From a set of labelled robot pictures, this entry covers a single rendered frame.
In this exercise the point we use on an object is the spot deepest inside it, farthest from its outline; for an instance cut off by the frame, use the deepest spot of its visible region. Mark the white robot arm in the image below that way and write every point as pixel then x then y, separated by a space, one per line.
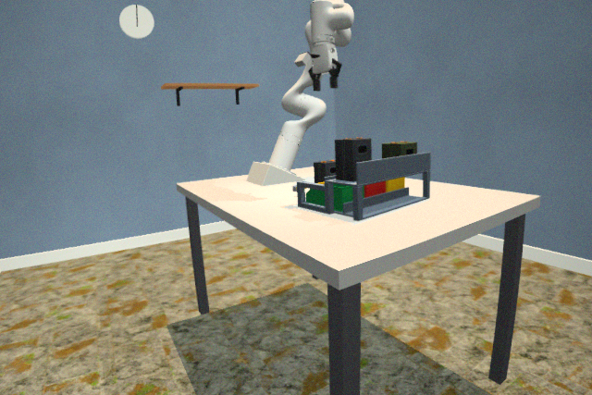
pixel 325 20

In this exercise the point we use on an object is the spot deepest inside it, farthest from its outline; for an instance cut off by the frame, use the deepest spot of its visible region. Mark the red bin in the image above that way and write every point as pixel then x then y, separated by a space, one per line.
pixel 374 189

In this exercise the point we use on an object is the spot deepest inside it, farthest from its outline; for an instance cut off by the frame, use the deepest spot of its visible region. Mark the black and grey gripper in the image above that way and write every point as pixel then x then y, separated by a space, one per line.
pixel 323 63

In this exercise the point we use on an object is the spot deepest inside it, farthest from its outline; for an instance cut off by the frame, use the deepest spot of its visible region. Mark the dark grey metal shelf rack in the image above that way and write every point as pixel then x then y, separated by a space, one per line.
pixel 370 172

